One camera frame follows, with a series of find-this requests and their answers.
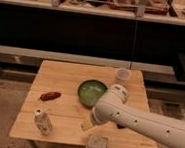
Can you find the small black rectangular object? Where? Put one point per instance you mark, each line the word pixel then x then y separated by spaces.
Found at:
pixel 120 126

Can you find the green ceramic bowl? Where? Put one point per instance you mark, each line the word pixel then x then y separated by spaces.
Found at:
pixel 90 91

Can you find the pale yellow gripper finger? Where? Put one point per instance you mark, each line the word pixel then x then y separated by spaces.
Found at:
pixel 87 124

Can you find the small white bottle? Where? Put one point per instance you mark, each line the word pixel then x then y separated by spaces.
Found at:
pixel 42 122

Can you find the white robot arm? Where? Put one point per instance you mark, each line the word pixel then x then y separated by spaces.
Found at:
pixel 111 107

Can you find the white ceramic cup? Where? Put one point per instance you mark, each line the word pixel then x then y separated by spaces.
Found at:
pixel 122 75

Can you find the white sponge block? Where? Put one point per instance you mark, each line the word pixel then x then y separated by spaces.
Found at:
pixel 94 141

